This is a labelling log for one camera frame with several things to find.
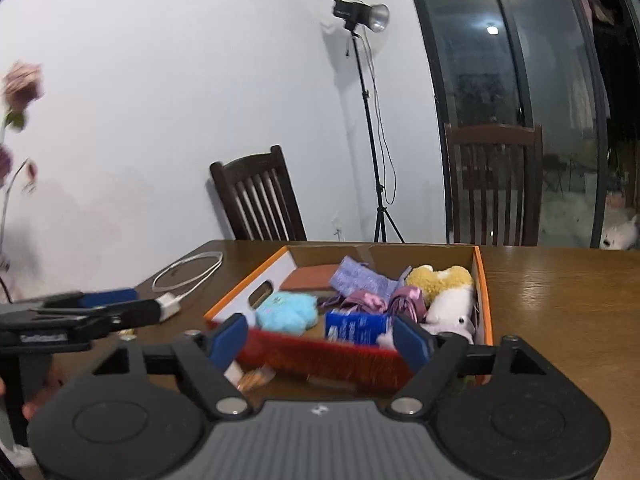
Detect light blue plush toy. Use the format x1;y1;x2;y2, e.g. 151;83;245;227
255;292;318;336

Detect sliding glass door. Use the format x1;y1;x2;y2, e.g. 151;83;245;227
413;0;639;248

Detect white plush dog on floor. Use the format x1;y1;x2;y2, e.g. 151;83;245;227
600;192;639;252

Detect red cardboard box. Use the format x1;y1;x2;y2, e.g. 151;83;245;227
204;244;492;393

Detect purple knitted cloth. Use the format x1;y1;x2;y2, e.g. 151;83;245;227
329;256;412;304

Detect brown layered sponge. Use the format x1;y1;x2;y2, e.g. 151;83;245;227
279;263;338;298

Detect dark wooden chair by door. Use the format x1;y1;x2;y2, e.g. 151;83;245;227
445;124;542;246

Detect yellow plush toy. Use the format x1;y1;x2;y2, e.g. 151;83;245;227
406;264;474;306

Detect dried pink roses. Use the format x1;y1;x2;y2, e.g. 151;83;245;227
1;61;43;273

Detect blue tissue pack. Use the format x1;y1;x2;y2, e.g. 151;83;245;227
324;310;392;347

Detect white foam sponge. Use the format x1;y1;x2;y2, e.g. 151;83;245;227
224;361;244;387

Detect pink satin pouch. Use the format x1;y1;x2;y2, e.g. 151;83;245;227
319;286;427;323

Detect person left hand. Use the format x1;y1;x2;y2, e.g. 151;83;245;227
22;364;65;420

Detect studio light on stand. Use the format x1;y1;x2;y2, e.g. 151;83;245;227
332;0;405;243

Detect white charger with cable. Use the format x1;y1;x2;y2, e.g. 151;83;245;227
151;250;224;323

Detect dark wooden chair left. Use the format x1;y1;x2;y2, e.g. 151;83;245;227
209;145;307;242

